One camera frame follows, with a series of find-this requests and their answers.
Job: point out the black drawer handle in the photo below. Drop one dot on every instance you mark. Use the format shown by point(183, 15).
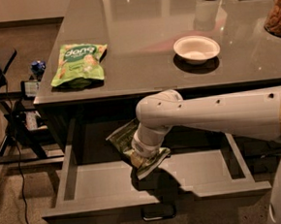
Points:
point(158, 212)

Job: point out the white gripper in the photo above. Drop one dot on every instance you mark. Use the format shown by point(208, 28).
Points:
point(142, 148)

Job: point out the white paper bowl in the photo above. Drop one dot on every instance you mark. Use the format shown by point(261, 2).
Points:
point(196, 49)

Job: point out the grey open top drawer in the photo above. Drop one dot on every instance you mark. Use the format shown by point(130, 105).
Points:
point(96, 185)

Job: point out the black phone with screen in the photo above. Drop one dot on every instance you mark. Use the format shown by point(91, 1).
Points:
point(29, 89)

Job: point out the grey counter cabinet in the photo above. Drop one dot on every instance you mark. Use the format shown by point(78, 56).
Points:
point(140, 60)

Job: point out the green jalapeno kettle chip bag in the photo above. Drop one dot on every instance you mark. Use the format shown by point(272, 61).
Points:
point(121, 139)

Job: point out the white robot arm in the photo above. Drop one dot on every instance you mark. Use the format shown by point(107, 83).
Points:
point(252, 114)

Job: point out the dark lower side drawers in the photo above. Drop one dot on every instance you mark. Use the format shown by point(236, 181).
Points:
point(260, 156)

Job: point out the black side stand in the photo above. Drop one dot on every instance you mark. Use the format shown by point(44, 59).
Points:
point(16, 132)

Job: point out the light green snack bag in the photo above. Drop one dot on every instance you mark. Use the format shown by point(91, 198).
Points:
point(79, 66)

